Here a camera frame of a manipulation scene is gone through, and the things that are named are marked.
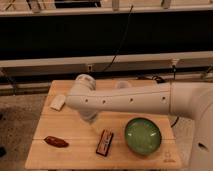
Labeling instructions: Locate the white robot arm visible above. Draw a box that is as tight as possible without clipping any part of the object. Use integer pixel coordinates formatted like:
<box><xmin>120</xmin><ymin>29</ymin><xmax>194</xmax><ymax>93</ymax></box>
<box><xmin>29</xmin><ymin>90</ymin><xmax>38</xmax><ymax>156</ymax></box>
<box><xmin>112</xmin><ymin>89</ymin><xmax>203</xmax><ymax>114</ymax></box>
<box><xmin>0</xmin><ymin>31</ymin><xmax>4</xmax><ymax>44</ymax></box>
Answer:
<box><xmin>66</xmin><ymin>74</ymin><xmax>213</xmax><ymax>171</ymax></box>

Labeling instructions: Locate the clear plastic cup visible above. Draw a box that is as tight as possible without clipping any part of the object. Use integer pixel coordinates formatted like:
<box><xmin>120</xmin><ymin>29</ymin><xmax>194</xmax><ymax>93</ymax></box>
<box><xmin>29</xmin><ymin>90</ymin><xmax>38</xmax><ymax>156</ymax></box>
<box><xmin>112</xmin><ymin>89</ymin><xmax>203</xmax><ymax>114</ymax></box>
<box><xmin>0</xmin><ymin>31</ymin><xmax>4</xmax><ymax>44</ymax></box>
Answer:
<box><xmin>115</xmin><ymin>81</ymin><xmax>132</xmax><ymax>89</ymax></box>

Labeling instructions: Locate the white sponge block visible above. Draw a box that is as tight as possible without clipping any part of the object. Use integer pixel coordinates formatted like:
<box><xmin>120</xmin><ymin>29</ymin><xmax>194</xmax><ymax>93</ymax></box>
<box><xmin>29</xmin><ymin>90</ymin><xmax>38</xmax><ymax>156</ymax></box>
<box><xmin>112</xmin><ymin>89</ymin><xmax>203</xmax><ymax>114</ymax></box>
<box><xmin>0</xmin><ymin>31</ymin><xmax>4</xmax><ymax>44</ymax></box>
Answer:
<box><xmin>50</xmin><ymin>94</ymin><xmax>66</xmax><ymax>111</ymax></box>

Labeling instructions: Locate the red chocolate bar box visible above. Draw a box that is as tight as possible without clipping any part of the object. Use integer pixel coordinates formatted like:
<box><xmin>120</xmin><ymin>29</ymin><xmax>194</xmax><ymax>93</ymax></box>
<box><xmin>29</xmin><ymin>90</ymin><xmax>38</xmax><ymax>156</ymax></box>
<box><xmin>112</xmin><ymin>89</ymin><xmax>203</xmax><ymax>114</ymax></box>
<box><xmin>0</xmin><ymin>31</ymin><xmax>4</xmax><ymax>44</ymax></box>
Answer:
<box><xmin>96</xmin><ymin>130</ymin><xmax>114</xmax><ymax>157</ymax></box>

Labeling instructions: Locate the green bowl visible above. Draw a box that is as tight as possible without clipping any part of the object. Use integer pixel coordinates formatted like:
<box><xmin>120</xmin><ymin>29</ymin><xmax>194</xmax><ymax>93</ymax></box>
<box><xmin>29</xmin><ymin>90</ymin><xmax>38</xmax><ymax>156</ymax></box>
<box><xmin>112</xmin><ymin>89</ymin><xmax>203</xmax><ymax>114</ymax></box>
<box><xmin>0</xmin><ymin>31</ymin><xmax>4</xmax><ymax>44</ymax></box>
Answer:
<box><xmin>124</xmin><ymin>117</ymin><xmax>162</xmax><ymax>156</ymax></box>

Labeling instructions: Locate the wall power outlet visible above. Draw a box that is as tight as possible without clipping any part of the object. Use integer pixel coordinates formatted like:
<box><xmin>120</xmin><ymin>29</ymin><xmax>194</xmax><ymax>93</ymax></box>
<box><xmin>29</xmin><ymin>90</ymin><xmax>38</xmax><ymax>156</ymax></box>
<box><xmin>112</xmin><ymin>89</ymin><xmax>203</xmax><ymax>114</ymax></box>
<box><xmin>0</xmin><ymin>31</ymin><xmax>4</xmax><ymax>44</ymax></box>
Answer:
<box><xmin>88</xmin><ymin>65</ymin><xmax>93</xmax><ymax>72</ymax></box>

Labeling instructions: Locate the black cable by table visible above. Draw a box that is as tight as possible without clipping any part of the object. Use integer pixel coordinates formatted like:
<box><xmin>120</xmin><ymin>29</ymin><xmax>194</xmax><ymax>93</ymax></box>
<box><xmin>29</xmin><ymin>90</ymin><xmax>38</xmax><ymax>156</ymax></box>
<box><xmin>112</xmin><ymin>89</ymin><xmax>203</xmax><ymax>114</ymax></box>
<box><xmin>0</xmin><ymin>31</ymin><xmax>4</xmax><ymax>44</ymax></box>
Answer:
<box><xmin>138</xmin><ymin>64</ymin><xmax>213</xmax><ymax>128</ymax></box>

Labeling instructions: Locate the black hanging cable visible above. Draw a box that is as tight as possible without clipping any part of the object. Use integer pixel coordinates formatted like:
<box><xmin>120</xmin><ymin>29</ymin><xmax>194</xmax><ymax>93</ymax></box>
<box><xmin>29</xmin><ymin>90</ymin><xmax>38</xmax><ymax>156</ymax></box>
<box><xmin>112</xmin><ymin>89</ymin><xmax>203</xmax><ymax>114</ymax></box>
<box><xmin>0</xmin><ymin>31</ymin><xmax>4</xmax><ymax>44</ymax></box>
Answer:
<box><xmin>101</xmin><ymin>4</ymin><xmax>135</xmax><ymax>73</ymax></box>

